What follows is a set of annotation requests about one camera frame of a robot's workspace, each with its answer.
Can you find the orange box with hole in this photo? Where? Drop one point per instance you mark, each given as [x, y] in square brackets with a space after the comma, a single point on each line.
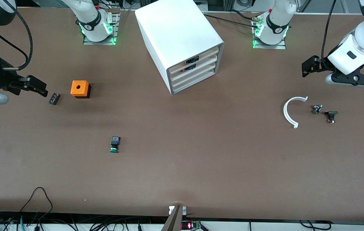
[79, 87]

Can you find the small grey metal part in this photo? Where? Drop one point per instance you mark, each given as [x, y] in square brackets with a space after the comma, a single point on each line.
[316, 109]

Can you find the white curved plastic arc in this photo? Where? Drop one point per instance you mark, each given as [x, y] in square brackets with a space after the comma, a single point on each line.
[284, 112]

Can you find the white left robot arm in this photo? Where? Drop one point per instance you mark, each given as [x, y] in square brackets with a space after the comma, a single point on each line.
[278, 22]

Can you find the small black contact block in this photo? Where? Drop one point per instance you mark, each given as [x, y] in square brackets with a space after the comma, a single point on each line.
[54, 98]

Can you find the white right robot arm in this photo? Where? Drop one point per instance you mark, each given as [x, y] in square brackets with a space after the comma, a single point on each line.
[89, 19]

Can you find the camera mount post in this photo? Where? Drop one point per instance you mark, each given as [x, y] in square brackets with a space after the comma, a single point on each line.
[174, 221]

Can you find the black button holder part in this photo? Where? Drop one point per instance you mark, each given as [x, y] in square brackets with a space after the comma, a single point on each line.
[331, 114]

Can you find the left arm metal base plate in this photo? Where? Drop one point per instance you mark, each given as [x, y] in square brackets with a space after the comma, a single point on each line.
[275, 47]

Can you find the device with red display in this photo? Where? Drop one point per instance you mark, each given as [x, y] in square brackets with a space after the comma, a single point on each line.
[188, 225]

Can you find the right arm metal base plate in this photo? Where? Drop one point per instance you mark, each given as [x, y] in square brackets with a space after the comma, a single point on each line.
[101, 43]

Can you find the green push button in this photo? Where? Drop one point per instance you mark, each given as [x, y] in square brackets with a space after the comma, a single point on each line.
[114, 144]

